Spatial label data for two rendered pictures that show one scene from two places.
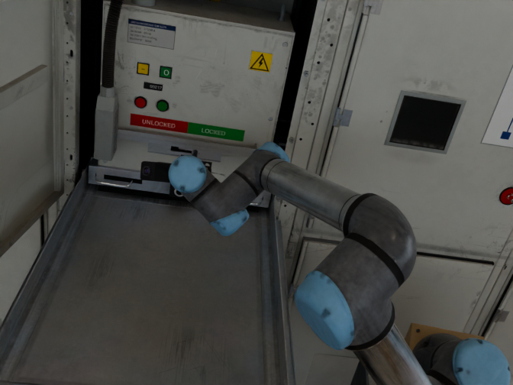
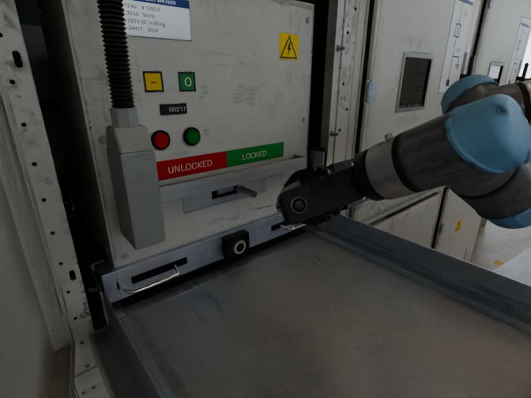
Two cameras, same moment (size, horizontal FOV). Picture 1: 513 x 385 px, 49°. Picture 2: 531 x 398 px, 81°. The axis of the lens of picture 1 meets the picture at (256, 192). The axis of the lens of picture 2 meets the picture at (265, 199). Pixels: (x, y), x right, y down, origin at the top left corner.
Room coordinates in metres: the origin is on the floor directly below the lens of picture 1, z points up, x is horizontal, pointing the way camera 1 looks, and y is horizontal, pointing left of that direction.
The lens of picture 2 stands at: (0.86, 0.51, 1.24)
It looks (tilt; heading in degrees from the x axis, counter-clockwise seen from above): 21 degrees down; 327
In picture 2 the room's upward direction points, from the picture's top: straight up
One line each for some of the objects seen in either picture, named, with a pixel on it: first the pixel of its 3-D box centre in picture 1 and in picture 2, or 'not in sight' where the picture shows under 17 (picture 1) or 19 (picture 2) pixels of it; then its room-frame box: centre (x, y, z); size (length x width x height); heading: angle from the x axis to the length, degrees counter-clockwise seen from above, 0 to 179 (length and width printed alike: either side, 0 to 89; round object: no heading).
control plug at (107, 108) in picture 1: (107, 124); (134, 185); (1.34, 0.43, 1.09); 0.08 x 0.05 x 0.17; 7
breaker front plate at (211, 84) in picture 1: (190, 107); (226, 128); (1.43, 0.22, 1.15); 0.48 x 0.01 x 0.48; 97
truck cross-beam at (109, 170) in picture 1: (181, 182); (227, 238); (1.45, 0.23, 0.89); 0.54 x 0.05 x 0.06; 97
